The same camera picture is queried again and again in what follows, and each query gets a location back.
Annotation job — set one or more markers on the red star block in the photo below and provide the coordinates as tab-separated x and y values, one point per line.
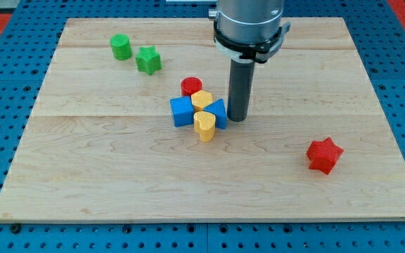
323	155

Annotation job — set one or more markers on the yellow hexagon block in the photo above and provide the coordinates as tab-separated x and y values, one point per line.
201	99

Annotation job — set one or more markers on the blue cube block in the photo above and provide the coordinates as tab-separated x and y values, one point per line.
182	111

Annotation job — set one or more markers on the green star block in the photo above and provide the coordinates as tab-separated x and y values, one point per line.
148	60

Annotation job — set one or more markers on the yellow heart block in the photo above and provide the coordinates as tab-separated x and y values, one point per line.
204	125

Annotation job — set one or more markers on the green cylinder block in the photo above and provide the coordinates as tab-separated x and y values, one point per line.
121	48

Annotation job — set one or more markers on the wooden board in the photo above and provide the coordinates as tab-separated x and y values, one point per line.
100	145

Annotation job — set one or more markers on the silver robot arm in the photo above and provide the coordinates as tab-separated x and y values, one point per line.
249	30

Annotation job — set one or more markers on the red cylinder block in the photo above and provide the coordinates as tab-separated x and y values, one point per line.
190	85

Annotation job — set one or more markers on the blue triangle block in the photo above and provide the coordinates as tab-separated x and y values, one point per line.
218	109

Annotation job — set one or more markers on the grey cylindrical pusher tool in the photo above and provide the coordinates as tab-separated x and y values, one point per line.
240	84

